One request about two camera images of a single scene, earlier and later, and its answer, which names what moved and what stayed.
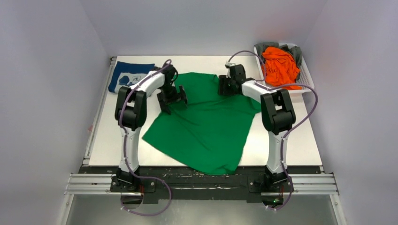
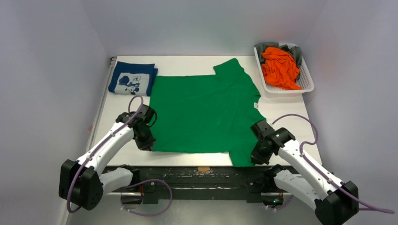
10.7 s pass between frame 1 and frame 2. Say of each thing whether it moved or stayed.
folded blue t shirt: stayed
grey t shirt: stayed
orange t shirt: stayed
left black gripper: moved
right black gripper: moved
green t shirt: moved
